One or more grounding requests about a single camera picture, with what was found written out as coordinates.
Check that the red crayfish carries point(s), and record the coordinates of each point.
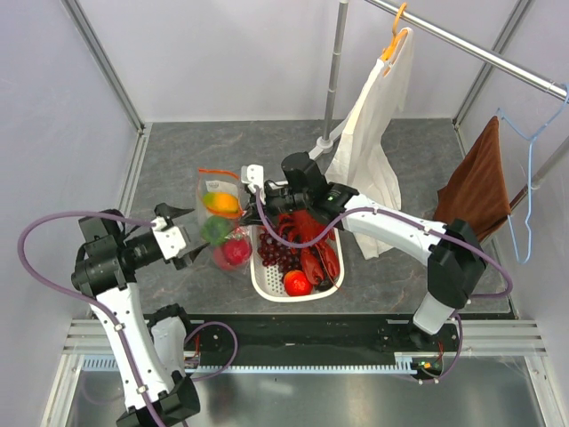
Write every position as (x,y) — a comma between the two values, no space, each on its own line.
(319,262)

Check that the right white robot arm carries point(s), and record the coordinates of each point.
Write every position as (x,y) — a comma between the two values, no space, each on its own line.
(451,253)

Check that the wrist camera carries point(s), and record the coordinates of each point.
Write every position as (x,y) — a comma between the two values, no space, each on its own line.
(252,177)
(171,239)

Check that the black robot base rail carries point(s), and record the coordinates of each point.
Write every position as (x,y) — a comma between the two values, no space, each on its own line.
(313,340)

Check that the dark grape bunch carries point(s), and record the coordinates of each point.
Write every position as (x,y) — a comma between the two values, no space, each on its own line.
(274,254)

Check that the brown hanging towel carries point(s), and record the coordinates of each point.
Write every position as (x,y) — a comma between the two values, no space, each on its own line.
(476,192)

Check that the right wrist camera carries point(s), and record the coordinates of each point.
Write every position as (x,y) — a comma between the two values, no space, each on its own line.
(252,177)

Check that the orange clothes hanger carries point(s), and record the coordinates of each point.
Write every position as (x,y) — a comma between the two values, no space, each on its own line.
(390,50)

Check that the blue wire hanger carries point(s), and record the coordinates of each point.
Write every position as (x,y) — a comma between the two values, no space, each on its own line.
(531,140)

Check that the yellow green mango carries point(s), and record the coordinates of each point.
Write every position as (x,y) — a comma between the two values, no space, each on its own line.
(221,203)

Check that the red tomato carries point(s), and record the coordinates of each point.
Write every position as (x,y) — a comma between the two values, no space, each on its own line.
(296,283)

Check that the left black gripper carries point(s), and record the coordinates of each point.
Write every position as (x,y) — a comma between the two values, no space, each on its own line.
(169,212)

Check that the red apple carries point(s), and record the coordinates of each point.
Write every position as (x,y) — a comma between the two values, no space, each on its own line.
(232,254)

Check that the green bell pepper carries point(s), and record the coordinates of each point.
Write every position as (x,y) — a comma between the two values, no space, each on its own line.
(215,229)

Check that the white hanging shirt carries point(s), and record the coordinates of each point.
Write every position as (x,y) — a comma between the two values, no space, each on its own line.
(360,161)

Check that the white slotted cable duct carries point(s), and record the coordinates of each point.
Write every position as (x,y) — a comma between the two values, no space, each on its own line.
(402,366)

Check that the white plastic basket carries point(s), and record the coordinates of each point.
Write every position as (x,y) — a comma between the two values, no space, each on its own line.
(268,281)

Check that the metal clothes rack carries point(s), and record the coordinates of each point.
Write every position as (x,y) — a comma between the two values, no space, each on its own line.
(492,59)

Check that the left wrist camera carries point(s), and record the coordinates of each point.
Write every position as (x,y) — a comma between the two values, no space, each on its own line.
(171,239)

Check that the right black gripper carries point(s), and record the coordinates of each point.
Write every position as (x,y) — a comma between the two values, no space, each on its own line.
(253,217)

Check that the clear zip top bag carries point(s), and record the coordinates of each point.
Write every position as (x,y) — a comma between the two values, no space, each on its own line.
(216,180)

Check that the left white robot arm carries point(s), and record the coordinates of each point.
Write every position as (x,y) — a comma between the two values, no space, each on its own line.
(149,350)

